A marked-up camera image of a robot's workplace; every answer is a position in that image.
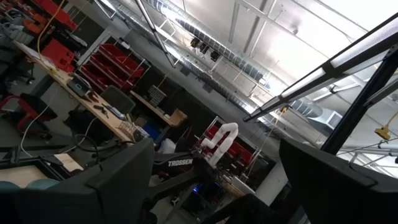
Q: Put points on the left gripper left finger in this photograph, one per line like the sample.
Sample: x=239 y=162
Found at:
x=93 y=202

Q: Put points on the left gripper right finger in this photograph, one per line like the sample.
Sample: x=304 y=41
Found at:
x=342 y=193

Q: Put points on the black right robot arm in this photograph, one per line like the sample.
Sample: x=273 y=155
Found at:
x=180 y=162

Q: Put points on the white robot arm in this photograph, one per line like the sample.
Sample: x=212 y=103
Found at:
x=228 y=130

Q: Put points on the yellow hanging power plug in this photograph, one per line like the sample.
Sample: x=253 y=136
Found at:
x=383 y=132

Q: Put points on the black rig pillar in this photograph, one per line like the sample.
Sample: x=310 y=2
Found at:
x=357 y=109

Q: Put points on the grey office chair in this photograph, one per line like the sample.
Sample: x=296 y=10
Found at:
x=118 y=99

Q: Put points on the rack with red bins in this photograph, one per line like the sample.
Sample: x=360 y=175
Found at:
x=239 y=152
x=118 y=59

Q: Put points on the short wooden workbench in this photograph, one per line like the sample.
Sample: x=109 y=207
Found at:
x=146 y=104

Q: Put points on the red and black chair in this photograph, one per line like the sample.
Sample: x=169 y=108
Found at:
x=37 y=105

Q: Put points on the black device on workbench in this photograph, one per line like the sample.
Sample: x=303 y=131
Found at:
x=77 y=87

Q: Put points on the cardboard box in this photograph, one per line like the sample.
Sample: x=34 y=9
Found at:
x=178 y=117

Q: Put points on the long wooden workbench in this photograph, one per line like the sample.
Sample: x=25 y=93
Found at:
x=62 y=77

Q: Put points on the rig light bar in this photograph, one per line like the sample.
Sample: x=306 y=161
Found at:
x=342 y=60

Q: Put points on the red crate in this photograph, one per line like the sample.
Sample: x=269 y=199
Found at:
x=57 y=53
x=53 y=9

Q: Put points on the black aluminium table frame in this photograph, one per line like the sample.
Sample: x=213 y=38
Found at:
x=31 y=160

